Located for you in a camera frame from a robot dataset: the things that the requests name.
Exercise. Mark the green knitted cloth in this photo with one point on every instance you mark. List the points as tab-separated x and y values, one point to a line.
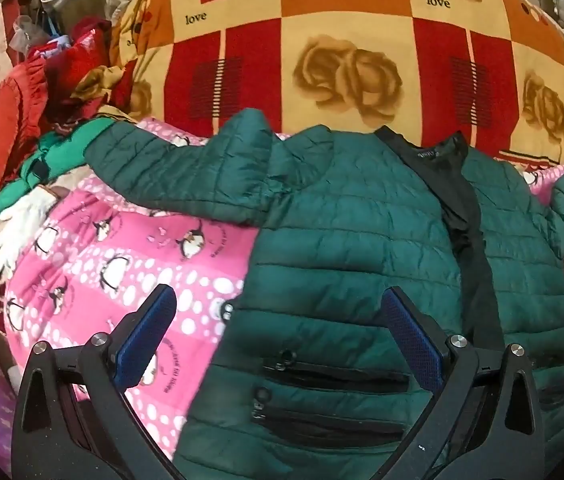
61	147

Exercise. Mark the dark green puffer jacket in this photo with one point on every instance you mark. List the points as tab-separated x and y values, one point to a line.
342	240

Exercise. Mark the pink penguin print blanket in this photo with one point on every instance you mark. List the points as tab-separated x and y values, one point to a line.
111	280

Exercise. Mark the red clothes pile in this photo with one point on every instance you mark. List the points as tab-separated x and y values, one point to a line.
16	110

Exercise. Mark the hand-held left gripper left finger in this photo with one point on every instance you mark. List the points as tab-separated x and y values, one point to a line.
144	332

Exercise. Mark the white knit garment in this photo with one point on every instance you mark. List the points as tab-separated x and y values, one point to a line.
16	230

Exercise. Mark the rose print checkered blanket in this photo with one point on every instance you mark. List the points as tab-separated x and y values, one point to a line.
352	50

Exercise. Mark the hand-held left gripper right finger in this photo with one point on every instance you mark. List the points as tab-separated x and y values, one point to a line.
412	332

